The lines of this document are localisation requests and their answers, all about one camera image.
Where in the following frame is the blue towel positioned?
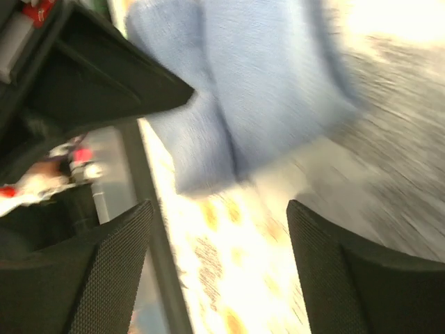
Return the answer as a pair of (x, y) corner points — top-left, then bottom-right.
(126, 1), (359, 196)

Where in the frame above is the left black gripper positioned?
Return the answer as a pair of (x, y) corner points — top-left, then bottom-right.
(1, 1), (193, 181)

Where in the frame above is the floral table mat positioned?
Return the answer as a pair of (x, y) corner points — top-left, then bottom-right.
(114, 0), (445, 334)

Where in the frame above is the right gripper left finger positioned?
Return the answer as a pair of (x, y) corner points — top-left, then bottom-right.
(1, 200), (154, 333)

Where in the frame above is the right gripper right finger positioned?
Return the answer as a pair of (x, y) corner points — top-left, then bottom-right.
(286, 200), (444, 334)

